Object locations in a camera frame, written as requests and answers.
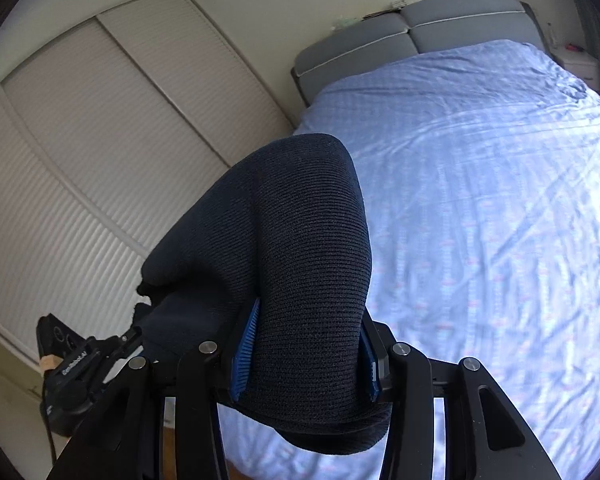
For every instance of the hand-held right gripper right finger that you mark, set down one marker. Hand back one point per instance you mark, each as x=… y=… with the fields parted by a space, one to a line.
x=372 y=375

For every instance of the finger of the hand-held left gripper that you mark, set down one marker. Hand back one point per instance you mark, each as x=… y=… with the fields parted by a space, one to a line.
x=127 y=342

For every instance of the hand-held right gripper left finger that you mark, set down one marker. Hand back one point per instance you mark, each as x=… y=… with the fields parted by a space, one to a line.
x=245 y=355

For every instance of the person's left hand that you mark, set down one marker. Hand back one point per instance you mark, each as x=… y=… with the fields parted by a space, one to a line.
x=50 y=363

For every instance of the white sliding wardrobe doors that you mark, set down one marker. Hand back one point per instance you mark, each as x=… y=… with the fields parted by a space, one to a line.
x=105 y=160

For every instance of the bed with blue sheet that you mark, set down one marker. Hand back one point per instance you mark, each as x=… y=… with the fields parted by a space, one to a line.
x=480 y=185

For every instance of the grey padded headboard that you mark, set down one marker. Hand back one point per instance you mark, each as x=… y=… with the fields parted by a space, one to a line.
x=430 y=35

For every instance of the white nightstand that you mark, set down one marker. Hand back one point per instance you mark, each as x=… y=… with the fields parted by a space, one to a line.
x=577 y=67

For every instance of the small white box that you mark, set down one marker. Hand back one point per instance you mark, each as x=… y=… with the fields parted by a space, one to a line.
x=397 y=6

